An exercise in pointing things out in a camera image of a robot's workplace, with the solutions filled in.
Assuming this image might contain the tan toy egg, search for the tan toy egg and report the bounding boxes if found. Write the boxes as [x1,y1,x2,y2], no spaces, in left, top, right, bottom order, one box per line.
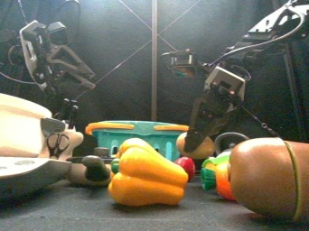
[175,132,216,160]

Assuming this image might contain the grey plate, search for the grey plate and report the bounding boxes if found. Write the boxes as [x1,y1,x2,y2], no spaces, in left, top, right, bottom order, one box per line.
[0,155,72,198]

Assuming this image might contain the red toy tomato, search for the red toy tomato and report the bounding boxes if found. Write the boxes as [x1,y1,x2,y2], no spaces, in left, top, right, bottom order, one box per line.
[173,156,196,182]

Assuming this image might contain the white toy knife block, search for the white toy knife block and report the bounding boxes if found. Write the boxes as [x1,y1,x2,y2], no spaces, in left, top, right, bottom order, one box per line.
[40,116,84,161]

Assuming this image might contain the orange toy carrot, green top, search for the orange toy carrot, green top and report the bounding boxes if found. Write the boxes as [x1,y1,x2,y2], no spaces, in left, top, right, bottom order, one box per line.
[200,151,239,202]

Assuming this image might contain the white toy cooking pot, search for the white toy cooking pot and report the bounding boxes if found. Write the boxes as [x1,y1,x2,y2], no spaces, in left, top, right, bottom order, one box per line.
[0,92,54,159]

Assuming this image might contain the brown toy potato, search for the brown toy potato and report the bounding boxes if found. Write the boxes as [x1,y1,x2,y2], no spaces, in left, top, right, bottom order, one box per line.
[228,137,309,223]

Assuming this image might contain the yellow toy bell pepper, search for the yellow toy bell pepper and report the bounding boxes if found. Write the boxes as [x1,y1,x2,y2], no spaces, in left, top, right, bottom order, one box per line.
[106,137,189,208]

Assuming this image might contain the small green toy piece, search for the small green toy piece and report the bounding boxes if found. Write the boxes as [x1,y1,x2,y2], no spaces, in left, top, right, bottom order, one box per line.
[109,158,121,175]

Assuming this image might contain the grey toy kettle handle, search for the grey toy kettle handle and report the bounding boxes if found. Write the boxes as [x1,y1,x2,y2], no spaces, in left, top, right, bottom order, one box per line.
[213,132,251,156]

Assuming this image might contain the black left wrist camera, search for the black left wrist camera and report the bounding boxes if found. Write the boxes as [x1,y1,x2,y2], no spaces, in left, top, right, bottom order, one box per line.
[45,21,69,46]

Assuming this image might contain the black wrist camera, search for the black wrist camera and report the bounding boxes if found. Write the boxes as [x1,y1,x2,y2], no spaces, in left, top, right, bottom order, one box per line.
[160,50,199,79]
[45,21,69,46]

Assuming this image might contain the black toy utensil handles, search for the black toy utensil handles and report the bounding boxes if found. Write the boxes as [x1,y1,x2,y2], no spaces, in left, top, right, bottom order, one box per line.
[58,98,80,130]

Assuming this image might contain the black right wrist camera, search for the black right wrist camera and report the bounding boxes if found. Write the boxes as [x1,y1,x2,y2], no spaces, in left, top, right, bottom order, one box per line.
[160,50,199,79]

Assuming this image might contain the teal basket with orange handles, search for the teal basket with orange handles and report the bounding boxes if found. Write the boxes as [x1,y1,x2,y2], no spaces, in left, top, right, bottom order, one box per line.
[84,120,189,162]

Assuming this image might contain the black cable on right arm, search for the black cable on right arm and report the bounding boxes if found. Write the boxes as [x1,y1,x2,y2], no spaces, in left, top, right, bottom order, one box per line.
[208,4,309,68]

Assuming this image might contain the grey vertical frame pole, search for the grey vertical frame pole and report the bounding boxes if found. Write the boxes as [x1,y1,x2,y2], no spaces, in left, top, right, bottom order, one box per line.
[151,0,159,122]

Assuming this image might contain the beige toy with dark handle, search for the beige toy with dark handle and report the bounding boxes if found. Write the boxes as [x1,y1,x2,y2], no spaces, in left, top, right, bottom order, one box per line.
[65,146,116,187]

